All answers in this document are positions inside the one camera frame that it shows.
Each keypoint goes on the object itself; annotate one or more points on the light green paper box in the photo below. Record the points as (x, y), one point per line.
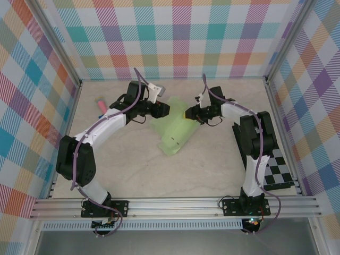
(175, 127)

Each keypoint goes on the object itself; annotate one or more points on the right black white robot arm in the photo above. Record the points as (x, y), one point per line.
(255, 140)

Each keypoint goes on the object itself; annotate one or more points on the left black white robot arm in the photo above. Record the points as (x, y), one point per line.
(77, 164)

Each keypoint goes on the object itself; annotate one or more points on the pink cylinder toy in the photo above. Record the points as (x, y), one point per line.
(101, 105)

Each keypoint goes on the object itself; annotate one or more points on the black white checkerboard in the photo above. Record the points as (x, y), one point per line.
(279, 170)

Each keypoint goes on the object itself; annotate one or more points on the grey metal panel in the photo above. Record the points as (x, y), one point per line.
(172, 243)

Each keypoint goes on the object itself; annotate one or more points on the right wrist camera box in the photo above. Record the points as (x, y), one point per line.
(199, 100)

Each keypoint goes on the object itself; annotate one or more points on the aluminium side rail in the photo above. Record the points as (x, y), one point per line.
(276, 111)
(70, 117)

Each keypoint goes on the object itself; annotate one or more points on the wide aluminium base rail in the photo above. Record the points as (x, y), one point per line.
(172, 208)

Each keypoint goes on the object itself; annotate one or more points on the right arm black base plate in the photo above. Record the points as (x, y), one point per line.
(231, 207)

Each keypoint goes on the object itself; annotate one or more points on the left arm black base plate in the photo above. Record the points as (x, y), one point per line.
(122, 207)

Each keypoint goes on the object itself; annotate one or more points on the aluminium frame post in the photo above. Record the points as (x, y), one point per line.
(289, 42)
(57, 45)

